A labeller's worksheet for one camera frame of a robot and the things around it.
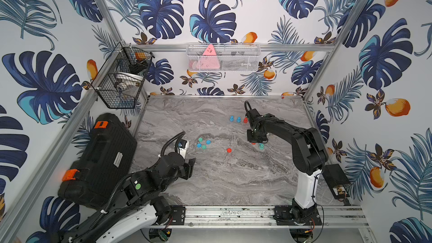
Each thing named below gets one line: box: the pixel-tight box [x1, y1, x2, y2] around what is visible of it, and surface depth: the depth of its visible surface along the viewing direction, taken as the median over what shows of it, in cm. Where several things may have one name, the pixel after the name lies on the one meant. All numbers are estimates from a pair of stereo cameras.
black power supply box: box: [321, 163, 351, 202], surface depth 82 cm
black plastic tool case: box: [57, 113, 138, 210], surface depth 68 cm
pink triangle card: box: [196, 43, 220, 70], surface depth 92 cm
